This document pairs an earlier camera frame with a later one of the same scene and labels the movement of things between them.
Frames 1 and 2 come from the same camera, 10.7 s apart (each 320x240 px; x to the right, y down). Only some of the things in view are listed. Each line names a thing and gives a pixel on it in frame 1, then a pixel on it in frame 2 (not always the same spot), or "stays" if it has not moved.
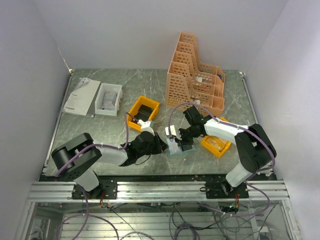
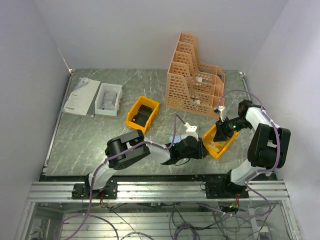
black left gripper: [160, 146] to [202, 152]
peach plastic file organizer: [188, 80] stays
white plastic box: [107, 99] stays
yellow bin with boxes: [217, 145] stays
